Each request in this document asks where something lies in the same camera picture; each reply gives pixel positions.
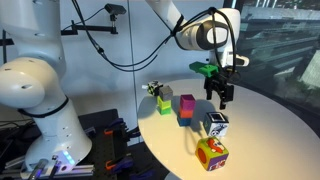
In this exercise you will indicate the green cube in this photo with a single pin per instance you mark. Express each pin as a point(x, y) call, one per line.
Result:
point(164, 111)

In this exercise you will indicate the orange purple clamp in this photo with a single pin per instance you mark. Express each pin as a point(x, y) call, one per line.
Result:
point(118, 165)
point(120, 124)

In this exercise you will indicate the yellow-green cube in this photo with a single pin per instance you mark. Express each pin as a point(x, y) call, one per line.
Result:
point(163, 104)

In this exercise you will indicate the grey cube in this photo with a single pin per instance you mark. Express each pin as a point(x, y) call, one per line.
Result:
point(165, 93)

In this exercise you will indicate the orange cube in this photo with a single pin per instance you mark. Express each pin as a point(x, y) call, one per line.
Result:
point(183, 113)

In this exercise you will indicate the black camera on boom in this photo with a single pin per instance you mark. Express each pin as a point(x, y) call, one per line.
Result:
point(113, 9)

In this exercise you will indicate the blue cube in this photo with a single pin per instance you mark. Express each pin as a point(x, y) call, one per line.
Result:
point(183, 121)

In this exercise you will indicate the magenta cube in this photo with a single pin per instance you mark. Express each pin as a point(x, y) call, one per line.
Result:
point(187, 102)

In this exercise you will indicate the orange purple lower clamp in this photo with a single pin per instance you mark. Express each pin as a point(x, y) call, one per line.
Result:
point(118, 165)

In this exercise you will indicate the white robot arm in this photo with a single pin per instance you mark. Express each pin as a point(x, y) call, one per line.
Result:
point(31, 82)

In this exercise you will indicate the black perforated base board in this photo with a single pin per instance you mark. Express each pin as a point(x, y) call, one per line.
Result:
point(16, 139)

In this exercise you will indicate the yellow purple soft block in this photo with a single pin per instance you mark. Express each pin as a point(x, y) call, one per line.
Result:
point(211, 153)

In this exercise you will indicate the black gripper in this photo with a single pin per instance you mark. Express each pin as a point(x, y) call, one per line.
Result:
point(222, 84)

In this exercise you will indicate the aluminium rail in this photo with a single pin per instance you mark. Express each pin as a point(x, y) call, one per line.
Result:
point(50, 157)

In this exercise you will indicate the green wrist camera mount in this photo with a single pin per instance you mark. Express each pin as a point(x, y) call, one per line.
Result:
point(207, 70)

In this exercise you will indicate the black white checkered soft block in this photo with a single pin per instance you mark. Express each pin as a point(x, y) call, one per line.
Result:
point(153, 87)

